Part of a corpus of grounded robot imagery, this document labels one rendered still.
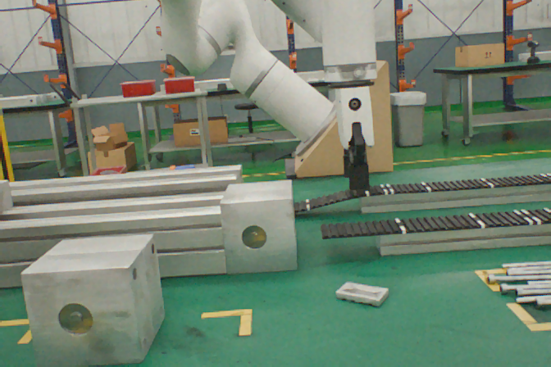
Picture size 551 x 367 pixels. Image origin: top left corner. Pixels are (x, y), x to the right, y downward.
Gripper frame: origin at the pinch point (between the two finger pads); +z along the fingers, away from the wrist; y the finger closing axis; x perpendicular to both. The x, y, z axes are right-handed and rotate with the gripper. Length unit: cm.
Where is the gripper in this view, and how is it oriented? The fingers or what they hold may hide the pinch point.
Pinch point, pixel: (356, 175)
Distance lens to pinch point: 90.0
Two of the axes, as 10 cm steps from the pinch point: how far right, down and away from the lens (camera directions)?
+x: -10.0, 0.7, 0.5
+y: 0.4, -1.9, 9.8
